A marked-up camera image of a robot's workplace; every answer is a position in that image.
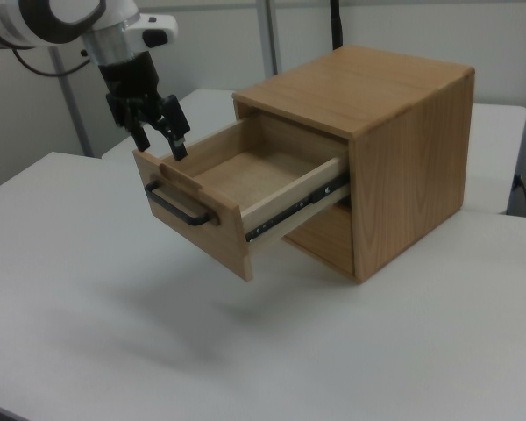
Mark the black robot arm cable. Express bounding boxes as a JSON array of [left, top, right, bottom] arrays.
[[8, 46, 91, 78]]

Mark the wooden drawer with black handle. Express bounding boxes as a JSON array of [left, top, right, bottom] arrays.
[[132, 108, 351, 282]]

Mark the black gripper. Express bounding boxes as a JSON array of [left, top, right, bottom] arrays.
[[97, 51, 191, 164]]

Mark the wooden two-drawer cabinet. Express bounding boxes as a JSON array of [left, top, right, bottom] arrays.
[[231, 45, 476, 284]]

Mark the black drawer slide rail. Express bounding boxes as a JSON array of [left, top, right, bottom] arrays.
[[245, 172, 350, 244]]

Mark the black metal drawer handle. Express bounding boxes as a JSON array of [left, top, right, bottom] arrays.
[[144, 180, 212, 228]]

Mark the black power cable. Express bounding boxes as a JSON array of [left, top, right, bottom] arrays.
[[512, 172, 526, 217]]

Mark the black camera stand pole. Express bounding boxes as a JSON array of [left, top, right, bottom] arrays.
[[328, 0, 345, 51]]

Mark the grey metal partition post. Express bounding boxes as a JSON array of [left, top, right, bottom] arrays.
[[257, 0, 282, 78]]

